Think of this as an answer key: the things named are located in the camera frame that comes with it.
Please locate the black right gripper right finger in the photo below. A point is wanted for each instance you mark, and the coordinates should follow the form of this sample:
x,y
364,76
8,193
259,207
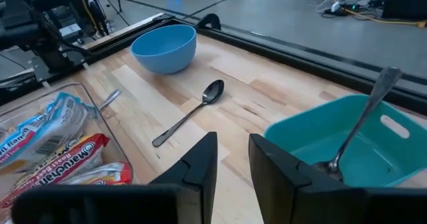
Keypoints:
x,y
317,205

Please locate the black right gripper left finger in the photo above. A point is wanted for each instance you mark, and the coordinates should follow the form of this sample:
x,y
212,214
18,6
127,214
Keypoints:
x,y
133,205

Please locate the red ramen noodle packet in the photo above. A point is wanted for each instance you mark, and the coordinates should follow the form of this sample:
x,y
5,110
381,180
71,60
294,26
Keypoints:
x,y
103,174
66,164

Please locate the metal spoon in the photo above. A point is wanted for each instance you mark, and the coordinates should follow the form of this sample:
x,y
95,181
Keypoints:
x,y
110,99
367,107
211,92

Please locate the blue ramen noodle packet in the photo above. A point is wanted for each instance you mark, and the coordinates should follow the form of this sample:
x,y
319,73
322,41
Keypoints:
x,y
50,130

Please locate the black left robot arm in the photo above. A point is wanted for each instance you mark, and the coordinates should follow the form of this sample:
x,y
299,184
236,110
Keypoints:
x,y
33,17

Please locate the light teal plastic basket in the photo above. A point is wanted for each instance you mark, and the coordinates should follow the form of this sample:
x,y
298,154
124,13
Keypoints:
x,y
373,157

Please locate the clear plastic bin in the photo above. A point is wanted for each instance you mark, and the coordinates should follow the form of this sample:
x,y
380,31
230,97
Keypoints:
x,y
110,130

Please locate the blue bowl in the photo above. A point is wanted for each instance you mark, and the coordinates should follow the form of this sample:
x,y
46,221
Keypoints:
x,y
163,47

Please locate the black floor crate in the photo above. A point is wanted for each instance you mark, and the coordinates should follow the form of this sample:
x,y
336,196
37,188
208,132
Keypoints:
x,y
405,0

